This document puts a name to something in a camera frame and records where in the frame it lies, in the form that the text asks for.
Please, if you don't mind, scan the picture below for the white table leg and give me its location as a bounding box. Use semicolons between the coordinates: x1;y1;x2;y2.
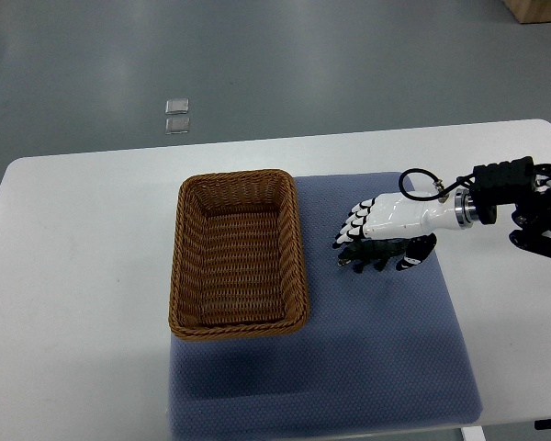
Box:
460;426;487;441

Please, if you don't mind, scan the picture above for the upper clear floor plate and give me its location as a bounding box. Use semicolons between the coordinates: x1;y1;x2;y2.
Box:
165;97;189;115

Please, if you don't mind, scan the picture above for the blue grey mat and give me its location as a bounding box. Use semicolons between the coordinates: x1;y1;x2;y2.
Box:
168;172;482;440

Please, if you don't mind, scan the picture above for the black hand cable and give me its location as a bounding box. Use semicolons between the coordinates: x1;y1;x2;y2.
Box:
398;167;477;203

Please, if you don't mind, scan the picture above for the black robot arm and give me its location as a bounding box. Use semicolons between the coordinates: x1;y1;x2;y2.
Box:
468;156;551;258

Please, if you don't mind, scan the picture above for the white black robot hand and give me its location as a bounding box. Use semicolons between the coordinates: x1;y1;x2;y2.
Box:
332;189;478;271

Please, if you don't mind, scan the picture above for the lower clear floor plate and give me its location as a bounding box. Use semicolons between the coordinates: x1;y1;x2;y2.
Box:
165;116;190;135

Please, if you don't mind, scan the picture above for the cardboard box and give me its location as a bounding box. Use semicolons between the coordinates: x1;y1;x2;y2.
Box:
503;0;551;24

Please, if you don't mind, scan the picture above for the brown wicker basket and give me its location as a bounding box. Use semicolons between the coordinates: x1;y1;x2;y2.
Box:
168;169;309;341

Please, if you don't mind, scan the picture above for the clear floor plate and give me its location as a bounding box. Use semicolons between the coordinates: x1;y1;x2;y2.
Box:
165;116;190;135
165;97;189;115

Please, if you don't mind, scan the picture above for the dark toy crocodile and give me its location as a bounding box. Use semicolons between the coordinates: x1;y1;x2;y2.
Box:
337;239;410;274

